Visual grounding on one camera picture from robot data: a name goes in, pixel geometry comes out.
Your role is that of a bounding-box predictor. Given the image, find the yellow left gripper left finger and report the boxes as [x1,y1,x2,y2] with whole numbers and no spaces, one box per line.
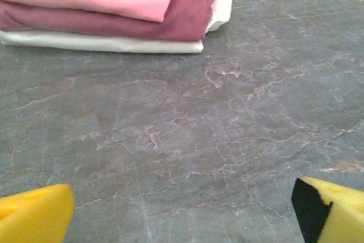
[0,183,75,243]

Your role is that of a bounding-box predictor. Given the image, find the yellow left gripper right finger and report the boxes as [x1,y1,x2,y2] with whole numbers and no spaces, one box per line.
[291,176,364,243]

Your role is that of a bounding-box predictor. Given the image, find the white folded t-shirt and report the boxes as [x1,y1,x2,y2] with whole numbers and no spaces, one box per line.
[0,0,234,54]

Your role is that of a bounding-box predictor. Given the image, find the maroon folded t-shirt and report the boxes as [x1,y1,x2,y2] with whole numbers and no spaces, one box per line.
[0,0,222,42]

